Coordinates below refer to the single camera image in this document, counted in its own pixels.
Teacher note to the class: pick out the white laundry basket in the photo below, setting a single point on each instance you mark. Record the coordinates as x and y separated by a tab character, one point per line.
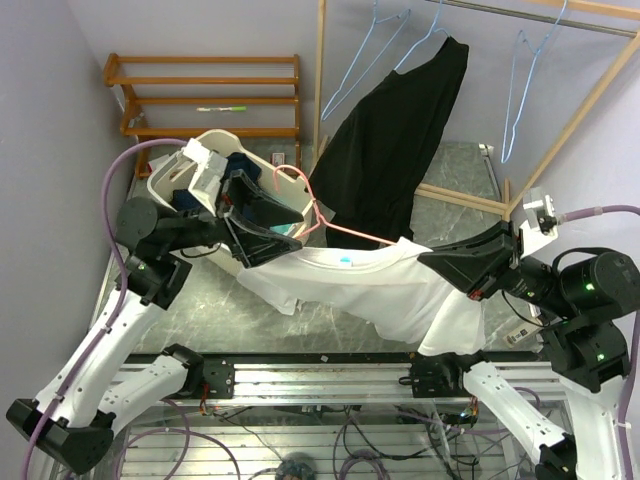
221	200

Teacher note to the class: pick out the white paper scrap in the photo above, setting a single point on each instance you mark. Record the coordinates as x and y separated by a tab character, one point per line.
154	164

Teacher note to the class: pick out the small red white box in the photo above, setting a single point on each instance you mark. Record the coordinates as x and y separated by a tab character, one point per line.
278	158

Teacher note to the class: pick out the navy blue garment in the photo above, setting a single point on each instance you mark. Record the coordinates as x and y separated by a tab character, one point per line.
182	200

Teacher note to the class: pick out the brown wooden shoe rack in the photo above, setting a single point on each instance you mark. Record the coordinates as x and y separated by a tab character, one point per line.
134	123

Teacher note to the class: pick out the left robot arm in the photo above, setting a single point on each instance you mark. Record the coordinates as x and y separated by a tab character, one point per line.
76	417

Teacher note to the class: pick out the light wooden clothes rack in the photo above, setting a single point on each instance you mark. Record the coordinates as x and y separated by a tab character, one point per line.
579	134

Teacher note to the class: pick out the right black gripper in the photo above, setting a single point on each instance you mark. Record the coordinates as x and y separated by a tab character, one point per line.
481	263

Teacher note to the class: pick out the aluminium mounting rail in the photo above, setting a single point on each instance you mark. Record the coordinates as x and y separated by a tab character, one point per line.
334	379

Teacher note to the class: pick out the blue hanger right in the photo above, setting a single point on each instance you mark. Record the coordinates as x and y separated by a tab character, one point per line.
515	106

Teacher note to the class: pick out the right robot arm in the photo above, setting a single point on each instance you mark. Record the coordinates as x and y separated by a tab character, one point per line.
595	365

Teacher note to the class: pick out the white label tag device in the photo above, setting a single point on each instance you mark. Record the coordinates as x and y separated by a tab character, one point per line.
520	334

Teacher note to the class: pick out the pink wire hanger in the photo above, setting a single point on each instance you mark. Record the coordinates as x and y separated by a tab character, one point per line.
320	219

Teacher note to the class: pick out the blue hanger holding black shirt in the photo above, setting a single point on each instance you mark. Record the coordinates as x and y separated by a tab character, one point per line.
433	28

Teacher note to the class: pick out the white t shirt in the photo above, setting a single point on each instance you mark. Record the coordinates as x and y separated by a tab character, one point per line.
389	288

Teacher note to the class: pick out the black t shirt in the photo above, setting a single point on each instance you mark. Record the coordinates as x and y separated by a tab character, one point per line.
369	171

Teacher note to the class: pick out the teal garment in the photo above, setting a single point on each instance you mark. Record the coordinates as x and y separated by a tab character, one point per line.
285	229

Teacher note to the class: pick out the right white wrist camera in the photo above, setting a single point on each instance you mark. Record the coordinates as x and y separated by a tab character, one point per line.
540	227

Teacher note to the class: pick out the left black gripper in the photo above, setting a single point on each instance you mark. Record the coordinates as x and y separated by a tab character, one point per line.
255	248

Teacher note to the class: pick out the green white pen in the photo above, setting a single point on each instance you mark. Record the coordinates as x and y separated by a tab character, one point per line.
222	109

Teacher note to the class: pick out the blue hanger far left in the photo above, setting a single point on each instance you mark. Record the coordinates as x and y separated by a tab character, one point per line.
352	77

